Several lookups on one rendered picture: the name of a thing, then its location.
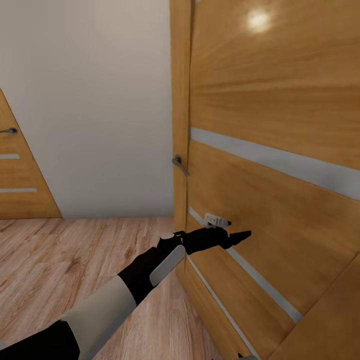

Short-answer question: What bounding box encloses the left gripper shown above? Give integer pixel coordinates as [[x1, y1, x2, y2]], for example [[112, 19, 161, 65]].
[[195, 227, 251, 251]]

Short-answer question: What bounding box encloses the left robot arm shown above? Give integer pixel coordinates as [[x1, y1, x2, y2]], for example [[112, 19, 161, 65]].
[[0, 212, 251, 360]]

